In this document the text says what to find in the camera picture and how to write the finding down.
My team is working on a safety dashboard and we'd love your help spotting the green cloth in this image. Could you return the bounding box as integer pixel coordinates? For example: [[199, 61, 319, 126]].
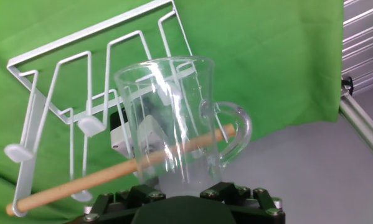
[[0, 0, 345, 224]]

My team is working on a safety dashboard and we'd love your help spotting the clear acrylic drying rack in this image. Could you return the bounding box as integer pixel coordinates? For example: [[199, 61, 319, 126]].
[[4, 0, 237, 218]]

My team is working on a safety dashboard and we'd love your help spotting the diagonal aluminium strut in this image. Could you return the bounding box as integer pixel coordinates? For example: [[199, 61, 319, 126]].
[[338, 77, 373, 166]]

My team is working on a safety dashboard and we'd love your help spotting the grey red-button box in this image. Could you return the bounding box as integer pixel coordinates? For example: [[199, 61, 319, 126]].
[[109, 108, 164, 160]]

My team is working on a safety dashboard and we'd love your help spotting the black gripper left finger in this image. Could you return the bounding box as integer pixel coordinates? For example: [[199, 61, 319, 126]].
[[79, 184, 168, 224]]

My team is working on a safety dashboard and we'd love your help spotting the clear glass cup with handle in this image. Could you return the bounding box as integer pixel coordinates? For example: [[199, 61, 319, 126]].
[[113, 55, 254, 197]]

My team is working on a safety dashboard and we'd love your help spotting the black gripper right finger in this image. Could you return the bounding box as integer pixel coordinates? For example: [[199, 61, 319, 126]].
[[199, 182, 286, 224]]

